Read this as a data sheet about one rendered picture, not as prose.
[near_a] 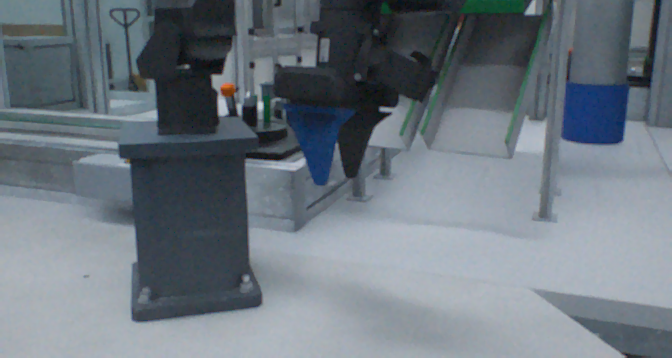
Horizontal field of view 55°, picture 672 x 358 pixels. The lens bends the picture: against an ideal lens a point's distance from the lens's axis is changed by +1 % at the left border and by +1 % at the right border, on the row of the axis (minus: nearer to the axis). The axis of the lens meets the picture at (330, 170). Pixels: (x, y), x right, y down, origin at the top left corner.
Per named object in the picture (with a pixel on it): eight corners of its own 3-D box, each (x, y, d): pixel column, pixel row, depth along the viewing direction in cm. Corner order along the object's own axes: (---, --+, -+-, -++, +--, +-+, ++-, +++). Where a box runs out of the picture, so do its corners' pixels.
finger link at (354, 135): (327, 106, 65) (384, 111, 63) (339, 107, 69) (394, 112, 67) (322, 175, 66) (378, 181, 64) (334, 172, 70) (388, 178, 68)
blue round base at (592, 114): (624, 146, 164) (631, 87, 161) (559, 142, 170) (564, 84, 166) (621, 135, 178) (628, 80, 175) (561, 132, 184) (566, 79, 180)
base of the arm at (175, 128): (157, 135, 71) (153, 80, 70) (156, 125, 77) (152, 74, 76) (221, 132, 73) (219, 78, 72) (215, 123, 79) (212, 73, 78)
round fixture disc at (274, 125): (267, 145, 111) (267, 134, 110) (196, 139, 116) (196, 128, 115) (300, 131, 124) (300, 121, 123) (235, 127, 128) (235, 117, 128)
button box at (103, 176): (185, 210, 98) (183, 170, 96) (74, 196, 105) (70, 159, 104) (210, 198, 104) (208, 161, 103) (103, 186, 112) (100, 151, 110)
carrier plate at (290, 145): (281, 165, 105) (281, 152, 105) (157, 154, 113) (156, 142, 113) (333, 139, 127) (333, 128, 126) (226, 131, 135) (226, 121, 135)
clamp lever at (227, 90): (238, 127, 113) (229, 88, 109) (228, 126, 114) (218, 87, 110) (247, 117, 116) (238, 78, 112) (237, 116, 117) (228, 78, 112)
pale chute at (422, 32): (410, 151, 98) (402, 134, 94) (335, 142, 104) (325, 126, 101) (462, 15, 110) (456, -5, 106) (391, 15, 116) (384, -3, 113)
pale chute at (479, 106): (512, 159, 93) (508, 141, 89) (427, 149, 99) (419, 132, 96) (556, 15, 104) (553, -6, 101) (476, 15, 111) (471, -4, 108)
